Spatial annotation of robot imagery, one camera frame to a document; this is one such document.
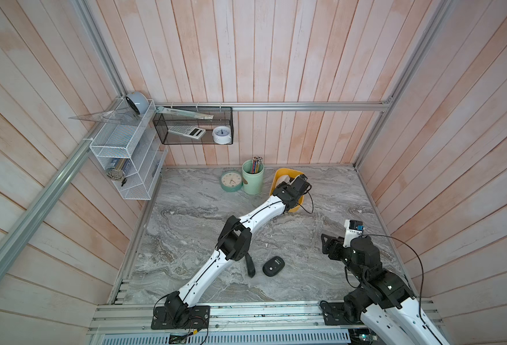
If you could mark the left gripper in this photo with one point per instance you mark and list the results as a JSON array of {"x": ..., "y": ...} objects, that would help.
[{"x": 283, "y": 185}]

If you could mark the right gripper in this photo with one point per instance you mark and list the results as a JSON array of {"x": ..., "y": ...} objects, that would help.
[{"x": 337, "y": 242}]

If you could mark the yellow storage box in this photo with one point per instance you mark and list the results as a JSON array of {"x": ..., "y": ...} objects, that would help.
[{"x": 288, "y": 176}]

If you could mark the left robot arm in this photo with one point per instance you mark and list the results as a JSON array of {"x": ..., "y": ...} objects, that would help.
[{"x": 233, "y": 244}]

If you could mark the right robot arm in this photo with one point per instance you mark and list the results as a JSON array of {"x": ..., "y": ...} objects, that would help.
[{"x": 382, "y": 301}]

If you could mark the black mouse bottom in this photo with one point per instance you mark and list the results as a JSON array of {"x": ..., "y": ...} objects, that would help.
[{"x": 273, "y": 266}]

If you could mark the green pen cup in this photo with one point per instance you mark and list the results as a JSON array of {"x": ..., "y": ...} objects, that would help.
[{"x": 252, "y": 184}]

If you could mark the pens in cup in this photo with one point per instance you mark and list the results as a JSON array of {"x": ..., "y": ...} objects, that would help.
[{"x": 256, "y": 164}]

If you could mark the green round clock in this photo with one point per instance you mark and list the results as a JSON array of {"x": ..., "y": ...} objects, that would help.
[{"x": 231, "y": 181}]

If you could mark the white tape roll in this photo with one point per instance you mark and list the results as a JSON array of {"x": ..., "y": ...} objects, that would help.
[{"x": 222, "y": 135}]

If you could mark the white calculator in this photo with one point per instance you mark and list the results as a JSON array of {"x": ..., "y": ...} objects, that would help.
[{"x": 191, "y": 132}]

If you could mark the binder clips jar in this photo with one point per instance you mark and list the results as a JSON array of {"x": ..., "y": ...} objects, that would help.
[{"x": 117, "y": 169}]

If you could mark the clear triangle ruler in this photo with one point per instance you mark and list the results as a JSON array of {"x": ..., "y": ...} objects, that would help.
[{"x": 123, "y": 116}]

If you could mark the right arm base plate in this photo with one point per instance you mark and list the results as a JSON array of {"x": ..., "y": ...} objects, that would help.
[{"x": 345, "y": 313}]

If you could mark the black wire basket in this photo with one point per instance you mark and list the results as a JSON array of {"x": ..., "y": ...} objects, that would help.
[{"x": 194, "y": 125}]

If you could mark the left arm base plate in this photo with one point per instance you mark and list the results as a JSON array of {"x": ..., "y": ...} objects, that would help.
[{"x": 197, "y": 317}]

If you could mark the white wire shelf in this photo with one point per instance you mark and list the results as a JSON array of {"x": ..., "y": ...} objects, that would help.
[{"x": 139, "y": 144}]

